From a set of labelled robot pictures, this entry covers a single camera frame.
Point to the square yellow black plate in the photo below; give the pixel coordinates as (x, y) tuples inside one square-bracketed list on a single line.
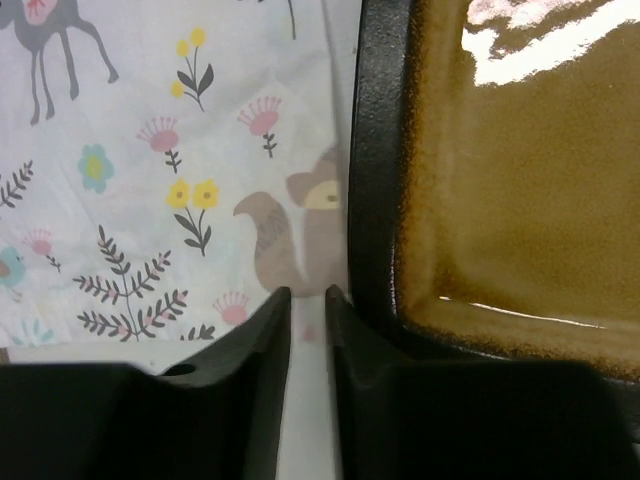
[(494, 177)]

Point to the floral animal print cloth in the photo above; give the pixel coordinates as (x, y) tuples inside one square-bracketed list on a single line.
[(166, 165)]

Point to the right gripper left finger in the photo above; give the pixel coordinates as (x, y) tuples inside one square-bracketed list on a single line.
[(215, 415)]

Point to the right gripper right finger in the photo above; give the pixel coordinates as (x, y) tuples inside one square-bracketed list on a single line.
[(399, 418)]

